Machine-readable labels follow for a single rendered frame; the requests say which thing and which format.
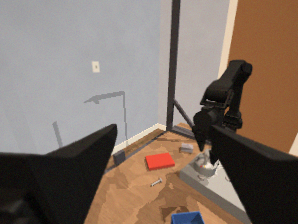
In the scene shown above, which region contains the grey toothed gear with yellow arrow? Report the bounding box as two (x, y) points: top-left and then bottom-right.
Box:
(198, 159), (214, 168)

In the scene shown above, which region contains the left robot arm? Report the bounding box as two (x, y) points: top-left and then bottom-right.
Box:
(193, 60), (253, 133)

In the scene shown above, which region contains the red flat rectangular block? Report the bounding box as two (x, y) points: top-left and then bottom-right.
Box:
(146, 153), (175, 170)

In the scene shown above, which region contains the blue open box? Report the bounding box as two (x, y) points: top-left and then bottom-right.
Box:
(171, 211), (205, 224)

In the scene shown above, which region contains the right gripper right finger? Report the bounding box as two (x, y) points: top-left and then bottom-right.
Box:
(208, 125), (298, 224)

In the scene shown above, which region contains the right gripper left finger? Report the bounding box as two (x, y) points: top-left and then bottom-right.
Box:
(0, 124), (118, 224)

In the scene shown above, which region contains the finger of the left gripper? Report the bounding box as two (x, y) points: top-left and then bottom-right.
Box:
(194, 134), (206, 152)
(209, 150), (218, 165)

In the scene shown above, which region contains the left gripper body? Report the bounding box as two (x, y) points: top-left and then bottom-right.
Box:
(191, 123), (225, 158)

